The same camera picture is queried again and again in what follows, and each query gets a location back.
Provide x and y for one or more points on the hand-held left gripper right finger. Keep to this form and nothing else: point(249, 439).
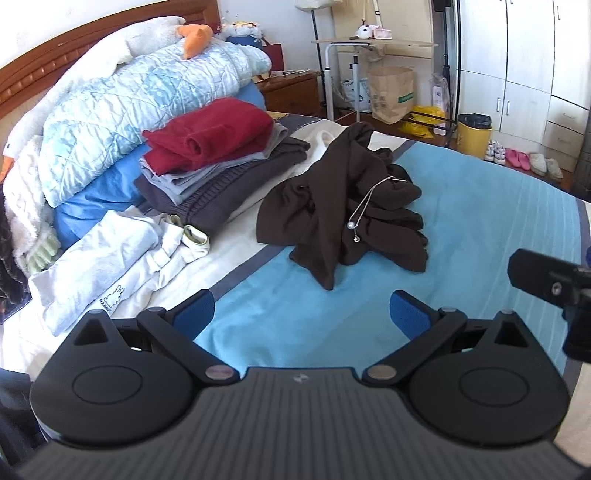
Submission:
point(408, 314)

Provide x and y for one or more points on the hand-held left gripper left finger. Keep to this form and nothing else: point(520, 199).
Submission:
point(196, 313)

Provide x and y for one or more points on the brown sweater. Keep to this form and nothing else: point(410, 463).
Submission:
point(323, 207)

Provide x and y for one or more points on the white sock green trim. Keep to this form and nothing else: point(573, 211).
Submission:
point(196, 237)
point(170, 219)

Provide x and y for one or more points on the white rabbit print garment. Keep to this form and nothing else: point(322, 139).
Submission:
point(101, 258)

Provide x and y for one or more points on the beige slippers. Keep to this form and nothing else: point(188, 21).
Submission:
point(545, 166)

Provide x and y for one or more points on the dark grey knit sweater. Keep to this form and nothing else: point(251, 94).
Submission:
point(217, 203)

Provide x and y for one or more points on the pink slippers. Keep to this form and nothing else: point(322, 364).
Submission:
point(517, 159)

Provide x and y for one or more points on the grey folded garment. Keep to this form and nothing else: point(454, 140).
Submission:
point(184, 182)

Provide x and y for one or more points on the white shoes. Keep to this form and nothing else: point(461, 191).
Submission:
point(495, 152)

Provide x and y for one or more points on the yellow trash bin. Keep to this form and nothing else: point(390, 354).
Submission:
point(473, 141)

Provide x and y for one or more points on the blue pillow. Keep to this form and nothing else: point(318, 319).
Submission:
point(101, 189)

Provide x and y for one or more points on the red folded garment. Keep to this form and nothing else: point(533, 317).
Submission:
point(207, 129)

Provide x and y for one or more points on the yellow plastic bag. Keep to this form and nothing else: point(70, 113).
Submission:
point(422, 127)

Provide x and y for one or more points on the dark cloth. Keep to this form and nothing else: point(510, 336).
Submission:
point(9, 267)

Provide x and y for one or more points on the cream fluffy cloth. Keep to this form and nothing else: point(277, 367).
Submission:
point(324, 138)

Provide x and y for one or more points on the white fluffy blanket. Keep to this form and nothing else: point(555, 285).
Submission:
point(27, 207)

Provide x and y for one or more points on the white patterned packet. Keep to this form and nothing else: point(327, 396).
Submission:
point(440, 92)

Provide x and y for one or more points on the light blue quilt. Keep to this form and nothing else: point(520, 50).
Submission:
point(115, 106)

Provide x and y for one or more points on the brown paper bag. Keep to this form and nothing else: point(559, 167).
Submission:
point(390, 92)

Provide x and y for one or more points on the white plastic bag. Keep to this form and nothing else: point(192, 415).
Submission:
point(355, 94)

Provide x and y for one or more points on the black tripod stand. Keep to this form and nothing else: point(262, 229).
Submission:
point(447, 69)

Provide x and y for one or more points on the white wardrobe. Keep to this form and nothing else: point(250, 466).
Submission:
point(526, 46)

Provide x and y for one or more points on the wooden nightstand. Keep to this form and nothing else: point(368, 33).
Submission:
point(291, 92)

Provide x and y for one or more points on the dark red gift bag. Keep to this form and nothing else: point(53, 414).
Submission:
point(273, 55)

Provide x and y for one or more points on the white side table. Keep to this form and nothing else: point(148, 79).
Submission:
point(369, 43)

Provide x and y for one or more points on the pink box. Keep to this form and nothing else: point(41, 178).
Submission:
point(383, 34)

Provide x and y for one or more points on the white goose plush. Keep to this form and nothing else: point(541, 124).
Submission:
point(152, 34)

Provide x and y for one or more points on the small white toy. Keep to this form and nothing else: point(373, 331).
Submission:
point(364, 32)

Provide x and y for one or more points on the small plush toys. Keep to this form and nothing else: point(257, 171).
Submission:
point(240, 30)

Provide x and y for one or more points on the wooden headboard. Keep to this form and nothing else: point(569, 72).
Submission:
point(46, 60)

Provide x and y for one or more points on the white floor lamp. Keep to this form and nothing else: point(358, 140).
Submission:
point(313, 3)

